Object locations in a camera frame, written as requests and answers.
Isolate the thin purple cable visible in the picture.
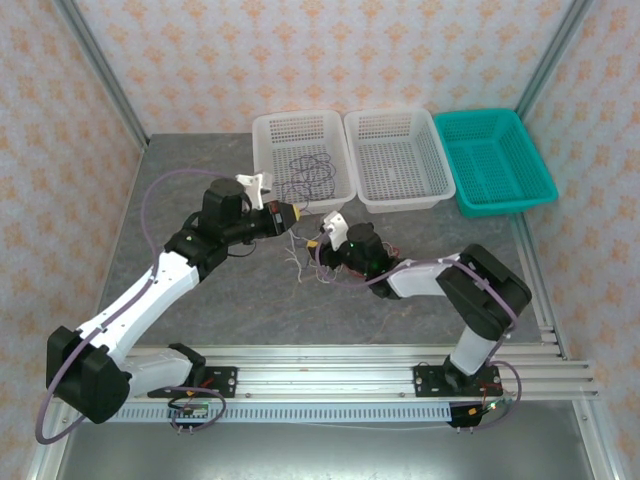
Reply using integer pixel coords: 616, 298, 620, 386
276, 153, 342, 216

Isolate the white plastic mesh basket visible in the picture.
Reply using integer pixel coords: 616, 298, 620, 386
251, 109, 357, 220
343, 107, 457, 215

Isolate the teal plastic mesh basket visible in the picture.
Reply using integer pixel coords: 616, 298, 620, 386
432, 108, 560, 219

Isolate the grey metal panel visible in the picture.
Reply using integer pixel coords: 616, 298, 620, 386
54, 422, 596, 480

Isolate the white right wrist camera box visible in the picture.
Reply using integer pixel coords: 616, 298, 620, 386
321, 211, 347, 251

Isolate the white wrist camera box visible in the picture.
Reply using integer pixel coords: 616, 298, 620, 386
321, 211, 347, 251
233, 172, 277, 211

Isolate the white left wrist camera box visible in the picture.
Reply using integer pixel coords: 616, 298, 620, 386
233, 172, 277, 211

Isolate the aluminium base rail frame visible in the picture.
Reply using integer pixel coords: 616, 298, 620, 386
52, 344, 600, 402

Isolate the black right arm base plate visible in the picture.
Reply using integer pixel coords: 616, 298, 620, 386
413, 363, 502, 400

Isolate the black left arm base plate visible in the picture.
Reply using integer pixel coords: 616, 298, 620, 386
147, 365, 239, 400

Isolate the aluminium side rail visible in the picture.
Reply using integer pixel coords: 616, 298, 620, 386
509, 214, 571, 361

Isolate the slotted grey cable duct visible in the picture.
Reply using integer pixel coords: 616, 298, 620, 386
114, 403, 454, 425

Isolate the aluminium corner post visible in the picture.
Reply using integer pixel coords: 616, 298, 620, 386
513, 0, 597, 119
52, 0, 151, 151

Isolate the aluminium lower frame rail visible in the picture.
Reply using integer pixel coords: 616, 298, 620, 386
24, 419, 76, 480
573, 399, 626, 480

